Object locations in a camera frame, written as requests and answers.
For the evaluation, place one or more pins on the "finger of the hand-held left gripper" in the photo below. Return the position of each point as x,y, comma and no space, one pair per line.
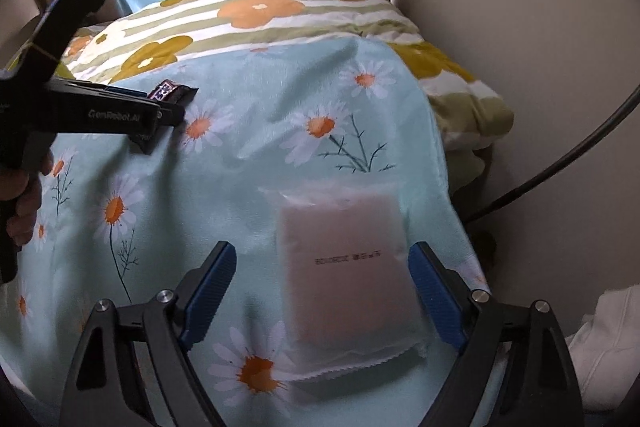
125,93
100,117

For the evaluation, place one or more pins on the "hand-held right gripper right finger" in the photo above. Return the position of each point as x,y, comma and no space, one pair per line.
435,297

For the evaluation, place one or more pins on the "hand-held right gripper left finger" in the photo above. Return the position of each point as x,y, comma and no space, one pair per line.
212,292

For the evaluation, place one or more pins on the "dark chocolate bar packet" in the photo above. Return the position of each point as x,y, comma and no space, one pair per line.
172,89

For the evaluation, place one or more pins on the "white translucent snack packet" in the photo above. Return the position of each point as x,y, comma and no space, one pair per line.
345,267

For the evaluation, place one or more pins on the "person's left hand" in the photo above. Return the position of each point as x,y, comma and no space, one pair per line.
29,202

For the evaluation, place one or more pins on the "light blue daisy cloth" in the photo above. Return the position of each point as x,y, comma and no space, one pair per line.
280,107

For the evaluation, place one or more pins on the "striped orange flower pillow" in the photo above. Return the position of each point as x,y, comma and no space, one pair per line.
260,12

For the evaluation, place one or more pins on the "white cloth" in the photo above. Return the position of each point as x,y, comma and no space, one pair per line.
610,347

